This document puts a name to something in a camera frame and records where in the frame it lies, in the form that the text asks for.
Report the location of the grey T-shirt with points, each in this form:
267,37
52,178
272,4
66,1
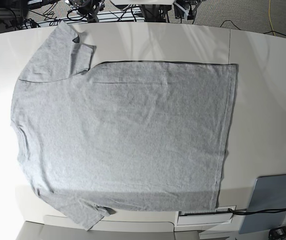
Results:
143,136

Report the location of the blue-grey tablet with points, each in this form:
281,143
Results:
269,193

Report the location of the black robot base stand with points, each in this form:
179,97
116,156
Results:
155,13

